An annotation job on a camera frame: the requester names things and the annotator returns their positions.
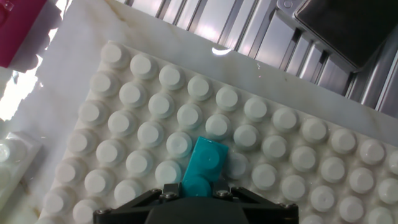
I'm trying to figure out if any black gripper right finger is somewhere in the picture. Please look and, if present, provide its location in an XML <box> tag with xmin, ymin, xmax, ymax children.
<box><xmin>213</xmin><ymin>182</ymin><xmax>299</xmax><ymax>224</ymax></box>

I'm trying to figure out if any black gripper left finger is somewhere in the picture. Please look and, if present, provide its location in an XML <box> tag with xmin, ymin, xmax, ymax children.
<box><xmin>93</xmin><ymin>182</ymin><xmax>183</xmax><ymax>224</ymax></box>

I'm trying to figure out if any teal four-stud block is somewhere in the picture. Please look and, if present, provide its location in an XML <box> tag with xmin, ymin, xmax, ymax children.
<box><xmin>181</xmin><ymin>136</ymin><xmax>230</xmax><ymax>198</ymax></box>

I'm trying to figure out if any white studded baseplate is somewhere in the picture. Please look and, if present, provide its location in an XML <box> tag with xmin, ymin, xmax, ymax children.
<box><xmin>34</xmin><ymin>40</ymin><xmax>398</xmax><ymax>224</ymax></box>

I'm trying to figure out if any white four-stud block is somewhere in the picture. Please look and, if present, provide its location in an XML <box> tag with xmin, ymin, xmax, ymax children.
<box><xmin>0</xmin><ymin>130</ymin><xmax>43</xmax><ymax>212</ymax></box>

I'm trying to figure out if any white marble board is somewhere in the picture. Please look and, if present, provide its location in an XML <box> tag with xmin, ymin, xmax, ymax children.
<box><xmin>0</xmin><ymin>0</ymin><xmax>398</xmax><ymax>224</ymax></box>

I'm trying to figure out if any silver digital scale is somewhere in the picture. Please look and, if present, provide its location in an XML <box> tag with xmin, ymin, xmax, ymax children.
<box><xmin>276</xmin><ymin>0</ymin><xmax>398</xmax><ymax>74</ymax></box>

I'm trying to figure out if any magenta three-stud block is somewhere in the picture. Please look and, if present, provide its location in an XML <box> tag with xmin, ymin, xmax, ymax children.
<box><xmin>0</xmin><ymin>0</ymin><xmax>49</xmax><ymax>68</ymax></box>

